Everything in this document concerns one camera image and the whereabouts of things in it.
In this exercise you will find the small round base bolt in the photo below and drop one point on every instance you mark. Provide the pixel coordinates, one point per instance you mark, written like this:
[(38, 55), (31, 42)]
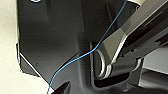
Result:
[(35, 1)]

